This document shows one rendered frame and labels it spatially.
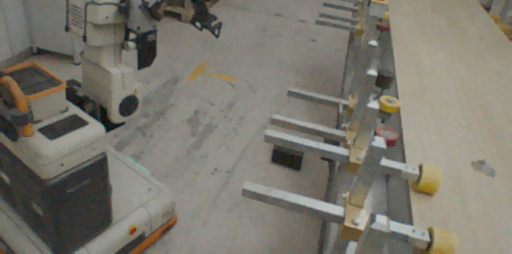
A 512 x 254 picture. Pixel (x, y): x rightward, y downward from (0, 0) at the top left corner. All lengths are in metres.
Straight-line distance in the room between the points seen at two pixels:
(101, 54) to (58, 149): 0.42
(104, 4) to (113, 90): 0.37
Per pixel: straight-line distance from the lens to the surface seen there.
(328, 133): 1.47
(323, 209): 1.02
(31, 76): 1.64
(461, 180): 1.42
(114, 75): 1.63
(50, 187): 1.49
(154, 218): 1.93
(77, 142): 1.45
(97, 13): 1.48
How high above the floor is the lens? 1.67
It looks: 32 degrees down
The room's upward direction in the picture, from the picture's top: 8 degrees clockwise
